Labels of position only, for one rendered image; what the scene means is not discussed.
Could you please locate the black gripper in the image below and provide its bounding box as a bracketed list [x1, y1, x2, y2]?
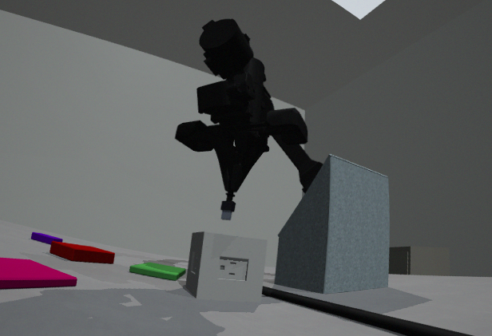
[176, 82, 308, 192]

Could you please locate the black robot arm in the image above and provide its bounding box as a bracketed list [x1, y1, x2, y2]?
[196, 18, 323, 193]

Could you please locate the purple flat bar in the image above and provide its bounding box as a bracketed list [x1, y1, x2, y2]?
[31, 232, 63, 245]

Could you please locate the flat green block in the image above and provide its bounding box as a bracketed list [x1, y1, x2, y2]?
[129, 263, 186, 281]

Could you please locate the magenta flat slab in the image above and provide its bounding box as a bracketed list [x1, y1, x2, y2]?
[0, 258, 77, 289]

